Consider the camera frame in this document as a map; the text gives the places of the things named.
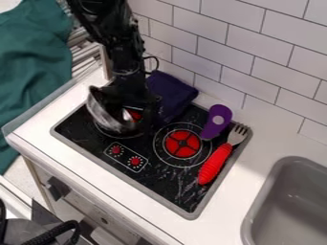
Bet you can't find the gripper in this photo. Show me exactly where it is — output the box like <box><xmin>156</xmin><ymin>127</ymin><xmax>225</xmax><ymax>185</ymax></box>
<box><xmin>104</xmin><ymin>67</ymin><xmax>163</xmax><ymax>136</ymax></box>

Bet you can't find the silver pot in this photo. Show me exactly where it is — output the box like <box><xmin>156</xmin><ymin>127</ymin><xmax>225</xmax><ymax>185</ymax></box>
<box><xmin>85</xmin><ymin>85</ymin><xmax>147</xmax><ymax>139</ymax></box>

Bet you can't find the purple cloth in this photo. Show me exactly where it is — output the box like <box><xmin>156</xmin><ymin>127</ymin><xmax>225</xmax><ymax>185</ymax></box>
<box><xmin>145</xmin><ymin>69</ymin><xmax>201</xmax><ymax>123</ymax></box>

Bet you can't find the green cloth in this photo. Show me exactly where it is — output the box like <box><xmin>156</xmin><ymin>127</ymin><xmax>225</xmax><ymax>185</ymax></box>
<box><xmin>0</xmin><ymin>0</ymin><xmax>75</xmax><ymax>176</ymax></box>

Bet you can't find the toy stove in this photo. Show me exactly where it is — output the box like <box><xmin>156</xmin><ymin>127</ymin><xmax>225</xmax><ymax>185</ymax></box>
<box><xmin>50</xmin><ymin>95</ymin><xmax>254</xmax><ymax>221</ymax></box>

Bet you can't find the purple spatula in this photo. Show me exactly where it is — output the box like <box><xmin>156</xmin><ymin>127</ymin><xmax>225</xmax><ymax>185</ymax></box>
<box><xmin>199</xmin><ymin>103</ymin><xmax>235</xmax><ymax>142</ymax></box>

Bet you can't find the toy sink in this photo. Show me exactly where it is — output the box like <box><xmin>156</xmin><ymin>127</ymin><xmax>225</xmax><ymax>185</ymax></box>
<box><xmin>238</xmin><ymin>155</ymin><xmax>327</xmax><ymax>245</ymax></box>

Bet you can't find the red handled grey fork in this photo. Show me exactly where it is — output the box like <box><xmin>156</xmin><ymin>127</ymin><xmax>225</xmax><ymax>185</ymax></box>
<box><xmin>196</xmin><ymin>122</ymin><xmax>252</xmax><ymax>187</ymax></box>

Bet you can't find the black cable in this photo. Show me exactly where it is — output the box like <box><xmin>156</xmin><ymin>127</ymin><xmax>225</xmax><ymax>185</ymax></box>
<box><xmin>17</xmin><ymin>219</ymin><xmax>82</xmax><ymax>245</ymax></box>

